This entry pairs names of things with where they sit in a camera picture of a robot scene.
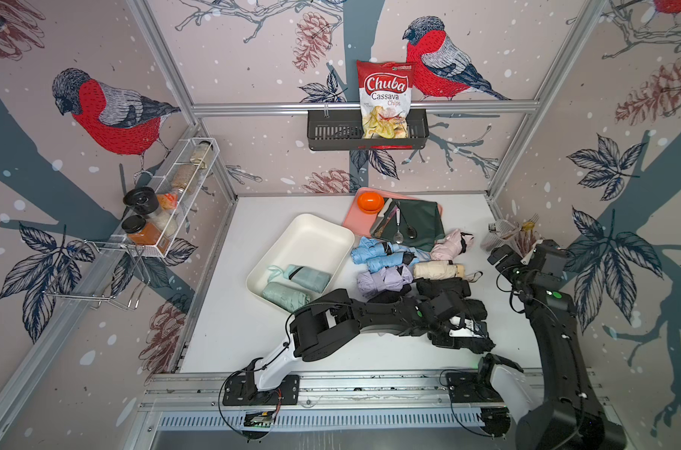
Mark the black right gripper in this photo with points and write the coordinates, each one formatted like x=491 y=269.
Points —
x=512 y=258

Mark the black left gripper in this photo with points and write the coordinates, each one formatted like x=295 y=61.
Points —
x=460 y=316

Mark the mint green umbrella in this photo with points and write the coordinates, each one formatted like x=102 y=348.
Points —
x=285 y=297
x=304 y=276

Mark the cream plastic storage box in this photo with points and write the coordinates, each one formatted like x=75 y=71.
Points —
x=308 y=241

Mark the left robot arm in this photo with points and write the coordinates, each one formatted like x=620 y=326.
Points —
x=319 y=329

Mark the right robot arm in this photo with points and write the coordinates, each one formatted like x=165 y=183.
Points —
x=568 y=415

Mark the pink folded umbrella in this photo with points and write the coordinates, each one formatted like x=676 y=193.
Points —
x=453 y=245

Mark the light blue folded umbrella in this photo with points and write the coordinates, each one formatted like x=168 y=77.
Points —
x=369 y=248

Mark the metal spoon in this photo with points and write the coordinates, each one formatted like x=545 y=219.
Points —
x=398 y=235

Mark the dark green cloth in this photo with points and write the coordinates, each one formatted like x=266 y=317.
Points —
x=421 y=223

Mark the orange plastic bowl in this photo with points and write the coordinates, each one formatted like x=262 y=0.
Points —
x=370 y=202

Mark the Chuba cassava chips bag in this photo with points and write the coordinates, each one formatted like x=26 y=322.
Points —
x=385 y=97

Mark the amber jar black lid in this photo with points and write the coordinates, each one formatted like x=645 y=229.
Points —
x=140 y=231

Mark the black lid spice jar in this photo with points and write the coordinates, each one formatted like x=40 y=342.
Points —
x=142 y=200

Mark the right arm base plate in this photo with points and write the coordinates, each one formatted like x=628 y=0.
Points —
x=465 y=387

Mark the black wire wall basket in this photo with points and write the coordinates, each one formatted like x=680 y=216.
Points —
x=340 y=130

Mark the white wire spice rack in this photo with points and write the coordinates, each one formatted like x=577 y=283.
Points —
x=177 y=189

